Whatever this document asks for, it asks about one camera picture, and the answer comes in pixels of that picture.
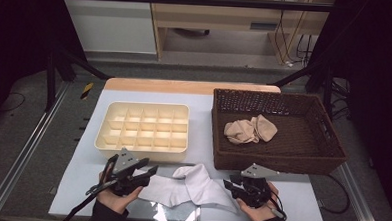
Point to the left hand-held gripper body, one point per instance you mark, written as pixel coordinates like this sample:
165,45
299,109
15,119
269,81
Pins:
124,182

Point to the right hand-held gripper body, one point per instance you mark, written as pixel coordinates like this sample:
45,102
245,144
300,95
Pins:
255,191

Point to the white sock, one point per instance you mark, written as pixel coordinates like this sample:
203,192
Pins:
204,187
160,190

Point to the cream compartment storage box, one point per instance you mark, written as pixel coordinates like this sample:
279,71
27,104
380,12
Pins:
162,156

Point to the beige sock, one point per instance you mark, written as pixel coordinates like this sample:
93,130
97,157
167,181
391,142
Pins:
266,128
239,132

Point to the clear plastic lid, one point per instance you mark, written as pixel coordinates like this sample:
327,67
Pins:
179,218

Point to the brown wicker basket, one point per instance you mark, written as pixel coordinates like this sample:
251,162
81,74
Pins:
299,145

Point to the person's left hand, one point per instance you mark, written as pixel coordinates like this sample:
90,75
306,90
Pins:
116,203

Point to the person's right hand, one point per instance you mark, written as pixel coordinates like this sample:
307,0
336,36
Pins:
261,215

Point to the yellow black striped tape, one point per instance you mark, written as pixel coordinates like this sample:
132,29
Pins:
87,90

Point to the black metal stand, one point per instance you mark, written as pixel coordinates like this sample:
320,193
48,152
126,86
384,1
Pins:
328,93
50,84

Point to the white cabinet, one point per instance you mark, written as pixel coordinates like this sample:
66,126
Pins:
111,26

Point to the wooden desk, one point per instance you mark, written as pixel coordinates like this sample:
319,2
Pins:
221,16

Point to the black curtain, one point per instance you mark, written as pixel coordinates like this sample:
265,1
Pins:
379,65
17,32

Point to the aluminium rail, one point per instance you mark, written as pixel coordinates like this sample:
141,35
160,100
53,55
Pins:
22,156
363,204

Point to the black frame bar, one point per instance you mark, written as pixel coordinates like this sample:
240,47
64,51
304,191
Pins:
188,0

